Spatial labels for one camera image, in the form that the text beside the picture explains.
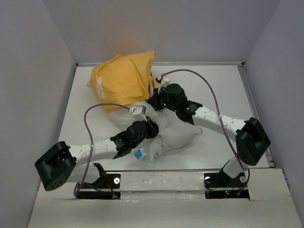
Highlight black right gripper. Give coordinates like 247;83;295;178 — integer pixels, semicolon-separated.
148;87;178;113

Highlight white pillow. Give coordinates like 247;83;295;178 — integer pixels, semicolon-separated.
104;101;203;162

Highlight yellow pillowcase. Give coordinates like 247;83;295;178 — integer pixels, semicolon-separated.
87;51;158;113

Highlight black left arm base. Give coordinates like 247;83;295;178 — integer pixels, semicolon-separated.
75;163;121;200

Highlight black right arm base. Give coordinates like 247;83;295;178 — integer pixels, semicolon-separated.
203;170;250;200

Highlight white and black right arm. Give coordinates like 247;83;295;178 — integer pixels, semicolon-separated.
147;84;271;187

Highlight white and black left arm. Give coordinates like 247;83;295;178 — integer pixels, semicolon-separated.
35;118;159;191

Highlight white front board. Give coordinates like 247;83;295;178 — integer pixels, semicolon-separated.
29;169;301;228

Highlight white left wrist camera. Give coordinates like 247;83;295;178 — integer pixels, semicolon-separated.
132;105;148;122

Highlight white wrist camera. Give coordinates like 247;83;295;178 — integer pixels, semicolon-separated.
156;74;171;93
132;105;148;122

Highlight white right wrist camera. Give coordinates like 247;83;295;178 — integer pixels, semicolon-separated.
156;74;171;93

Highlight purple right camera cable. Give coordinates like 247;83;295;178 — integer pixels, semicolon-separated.
161;68;250;190

